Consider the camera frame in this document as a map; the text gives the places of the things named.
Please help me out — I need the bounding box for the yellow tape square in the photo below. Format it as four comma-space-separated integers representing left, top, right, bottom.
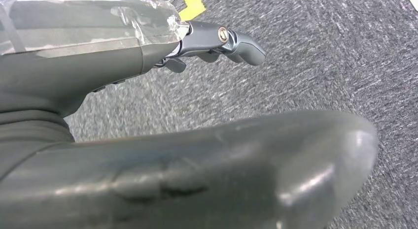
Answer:
177, 0, 207, 22

